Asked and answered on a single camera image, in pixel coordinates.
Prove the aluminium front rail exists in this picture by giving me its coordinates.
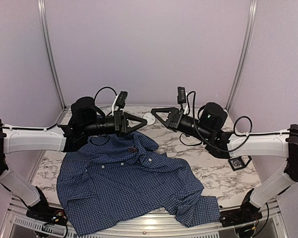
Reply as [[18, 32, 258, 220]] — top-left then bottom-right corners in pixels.
[[0, 198, 289, 238]]

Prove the orange rimmed round brooch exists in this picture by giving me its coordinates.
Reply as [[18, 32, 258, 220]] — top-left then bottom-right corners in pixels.
[[143, 112, 156, 125]]

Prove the brown round brooch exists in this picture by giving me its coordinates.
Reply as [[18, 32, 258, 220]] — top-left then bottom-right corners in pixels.
[[128, 147, 138, 153]]

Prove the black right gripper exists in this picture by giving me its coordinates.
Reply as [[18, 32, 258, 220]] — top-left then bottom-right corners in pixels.
[[151, 107, 213, 142]]

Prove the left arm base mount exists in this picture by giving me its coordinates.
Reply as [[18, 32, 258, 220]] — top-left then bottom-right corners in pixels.
[[26, 186, 68, 226]]

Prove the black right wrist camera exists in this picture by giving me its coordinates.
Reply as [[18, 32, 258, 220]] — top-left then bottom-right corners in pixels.
[[177, 86, 186, 105]]

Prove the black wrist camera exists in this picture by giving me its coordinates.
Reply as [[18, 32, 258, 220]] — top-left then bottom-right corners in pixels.
[[177, 86, 186, 105], [115, 91, 128, 109]]

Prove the black frame stand near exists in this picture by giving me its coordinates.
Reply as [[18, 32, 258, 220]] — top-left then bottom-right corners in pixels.
[[228, 156, 252, 171]]

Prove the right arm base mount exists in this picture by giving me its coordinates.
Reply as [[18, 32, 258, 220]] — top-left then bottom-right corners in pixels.
[[220, 189, 263, 227]]

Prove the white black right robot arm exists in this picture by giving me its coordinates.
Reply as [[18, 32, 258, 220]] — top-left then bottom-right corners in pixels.
[[151, 102, 298, 222]]

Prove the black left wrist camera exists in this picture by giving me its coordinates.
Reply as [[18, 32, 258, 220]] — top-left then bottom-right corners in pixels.
[[115, 91, 128, 109]]

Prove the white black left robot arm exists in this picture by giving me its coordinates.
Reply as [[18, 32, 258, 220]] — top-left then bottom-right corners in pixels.
[[0, 96, 147, 221]]

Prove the blue checked shirt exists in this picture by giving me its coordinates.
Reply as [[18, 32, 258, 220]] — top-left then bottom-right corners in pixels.
[[56, 132, 220, 236]]

